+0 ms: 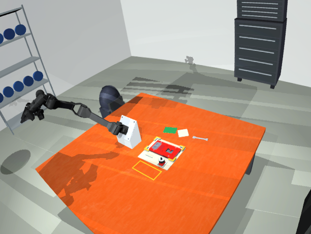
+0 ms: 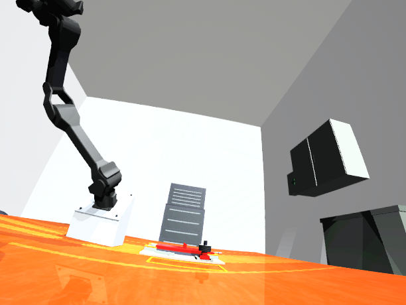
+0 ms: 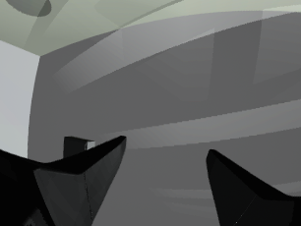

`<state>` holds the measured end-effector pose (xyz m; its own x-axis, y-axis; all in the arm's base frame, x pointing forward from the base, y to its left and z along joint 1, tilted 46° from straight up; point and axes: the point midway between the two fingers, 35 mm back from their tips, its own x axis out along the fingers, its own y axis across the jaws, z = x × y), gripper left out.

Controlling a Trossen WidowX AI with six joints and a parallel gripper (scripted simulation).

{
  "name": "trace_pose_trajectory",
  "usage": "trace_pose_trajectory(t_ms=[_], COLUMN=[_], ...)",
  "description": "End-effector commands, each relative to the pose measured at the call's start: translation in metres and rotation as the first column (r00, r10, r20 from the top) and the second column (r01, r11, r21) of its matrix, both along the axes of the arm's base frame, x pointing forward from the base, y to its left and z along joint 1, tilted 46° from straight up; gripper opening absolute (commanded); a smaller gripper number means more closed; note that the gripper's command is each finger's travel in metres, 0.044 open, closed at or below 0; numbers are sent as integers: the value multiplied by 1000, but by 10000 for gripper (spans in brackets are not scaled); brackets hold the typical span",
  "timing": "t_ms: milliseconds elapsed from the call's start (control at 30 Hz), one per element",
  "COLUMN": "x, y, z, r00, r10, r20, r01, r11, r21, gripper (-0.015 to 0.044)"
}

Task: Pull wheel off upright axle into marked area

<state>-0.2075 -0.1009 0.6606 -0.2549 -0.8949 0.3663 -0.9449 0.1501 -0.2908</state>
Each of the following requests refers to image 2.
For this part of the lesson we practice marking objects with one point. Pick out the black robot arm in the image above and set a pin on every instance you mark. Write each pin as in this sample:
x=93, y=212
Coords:
x=64, y=34

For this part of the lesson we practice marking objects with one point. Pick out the black tyre with grey wheel rim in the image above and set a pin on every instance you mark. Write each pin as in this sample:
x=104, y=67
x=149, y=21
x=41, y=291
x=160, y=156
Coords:
x=205, y=248

